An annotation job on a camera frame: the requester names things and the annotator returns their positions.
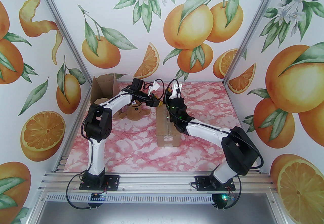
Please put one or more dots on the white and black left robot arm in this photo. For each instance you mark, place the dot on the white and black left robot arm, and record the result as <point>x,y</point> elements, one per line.
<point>97,157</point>

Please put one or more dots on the aluminium frame rail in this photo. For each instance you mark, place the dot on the aluminium frame rail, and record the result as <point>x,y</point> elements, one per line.
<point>157,182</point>

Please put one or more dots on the grey metal panel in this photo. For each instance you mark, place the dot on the grey metal panel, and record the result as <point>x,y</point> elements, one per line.
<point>157,215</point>

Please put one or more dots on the brown cardboard express box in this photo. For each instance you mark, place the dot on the brown cardboard express box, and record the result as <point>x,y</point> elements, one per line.
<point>105,86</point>
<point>164,132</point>

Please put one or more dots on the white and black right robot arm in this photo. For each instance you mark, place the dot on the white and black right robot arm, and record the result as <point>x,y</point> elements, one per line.
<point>207,130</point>

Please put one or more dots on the brown teddy bear plush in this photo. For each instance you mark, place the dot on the brown teddy bear plush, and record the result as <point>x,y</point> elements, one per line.
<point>134,113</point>

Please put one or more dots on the perforated metal strip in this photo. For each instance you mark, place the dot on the perforated metal strip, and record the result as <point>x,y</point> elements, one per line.
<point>157,197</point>

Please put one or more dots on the aluminium corner post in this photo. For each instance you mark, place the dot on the aluminium corner post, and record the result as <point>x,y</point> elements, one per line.
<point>252,28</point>
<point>67,33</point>

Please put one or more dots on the small blue circuit board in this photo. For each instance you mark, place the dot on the small blue circuit board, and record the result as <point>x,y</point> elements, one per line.
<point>98,197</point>

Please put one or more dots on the small circuit board green light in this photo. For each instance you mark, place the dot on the small circuit board green light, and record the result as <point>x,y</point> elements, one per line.
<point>226,197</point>

